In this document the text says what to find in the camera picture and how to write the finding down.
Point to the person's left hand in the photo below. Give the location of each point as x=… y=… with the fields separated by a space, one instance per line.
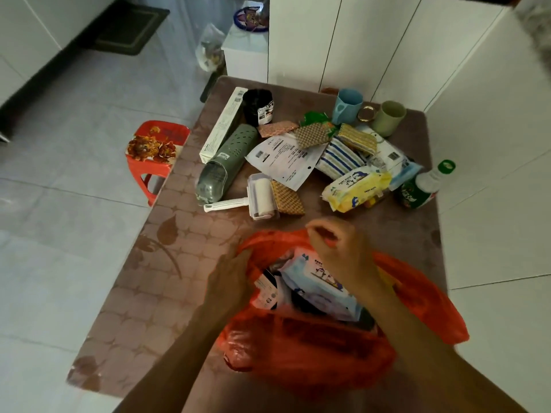
x=228 y=288

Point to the person's right hand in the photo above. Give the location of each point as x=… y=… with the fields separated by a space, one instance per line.
x=344 y=253

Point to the blue wet wipes pack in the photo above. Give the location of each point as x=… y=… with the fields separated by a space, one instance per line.
x=318 y=292

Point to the yellow wet wipes pack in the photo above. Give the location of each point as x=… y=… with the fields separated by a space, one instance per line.
x=355 y=189

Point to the brown checkered pad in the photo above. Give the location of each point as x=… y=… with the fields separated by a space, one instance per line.
x=312 y=135
x=287 y=198

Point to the blue striped cloth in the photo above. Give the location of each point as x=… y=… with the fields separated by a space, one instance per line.
x=340 y=159

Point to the white lint roller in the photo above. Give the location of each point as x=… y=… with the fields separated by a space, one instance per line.
x=262 y=197

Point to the white bottle green cap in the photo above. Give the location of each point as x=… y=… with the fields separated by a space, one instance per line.
x=419 y=189

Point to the red plastic bag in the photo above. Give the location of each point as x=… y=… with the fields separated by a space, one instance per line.
x=310 y=348

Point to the white blue soft pouch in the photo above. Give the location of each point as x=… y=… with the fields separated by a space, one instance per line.
x=396 y=159

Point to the yellow striped cloth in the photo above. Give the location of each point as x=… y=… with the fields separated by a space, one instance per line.
x=356 y=139

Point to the grey-green perforated cylinder case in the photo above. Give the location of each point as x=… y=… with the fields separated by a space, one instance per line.
x=228 y=163

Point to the green white snack packet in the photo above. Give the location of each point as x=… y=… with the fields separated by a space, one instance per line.
x=314 y=118

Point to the pink checkered cloth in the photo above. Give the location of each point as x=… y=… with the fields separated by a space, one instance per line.
x=277 y=129

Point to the pale green cup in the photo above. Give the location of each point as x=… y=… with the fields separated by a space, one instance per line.
x=388 y=118

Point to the blue plastic cup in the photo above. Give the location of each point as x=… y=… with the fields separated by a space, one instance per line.
x=346 y=106

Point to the long white box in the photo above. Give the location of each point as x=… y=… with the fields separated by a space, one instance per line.
x=224 y=124

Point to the black cup with label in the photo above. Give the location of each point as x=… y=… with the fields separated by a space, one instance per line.
x=254 y=105

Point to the person's right forearm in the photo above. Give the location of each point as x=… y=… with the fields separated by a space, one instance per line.
x=439 y=365

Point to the person's left forearm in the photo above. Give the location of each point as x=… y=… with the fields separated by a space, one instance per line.
x=172 y=369

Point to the clear plastic bag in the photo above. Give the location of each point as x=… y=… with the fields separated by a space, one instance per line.
x=210 y=49

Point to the brown patterned table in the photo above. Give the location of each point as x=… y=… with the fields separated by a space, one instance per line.
x=150 y=296

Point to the red plastic stool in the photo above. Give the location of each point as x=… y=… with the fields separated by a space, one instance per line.
x=157 y=146
x=329 y=91

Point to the white counter cabinet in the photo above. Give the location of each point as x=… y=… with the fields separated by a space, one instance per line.
x=495 y=189

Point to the small green floor mat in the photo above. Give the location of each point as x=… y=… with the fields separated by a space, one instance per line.
x=211 y=88

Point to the tall white cabinet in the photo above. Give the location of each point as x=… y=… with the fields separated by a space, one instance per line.
x=366 y=42

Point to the low white cabinet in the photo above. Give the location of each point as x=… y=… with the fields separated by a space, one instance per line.
x=245 y=55

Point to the blue rimmed plate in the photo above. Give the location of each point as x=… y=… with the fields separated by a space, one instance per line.
x=249 y=19

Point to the dark green door mat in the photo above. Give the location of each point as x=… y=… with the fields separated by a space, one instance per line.
x=127 y=30

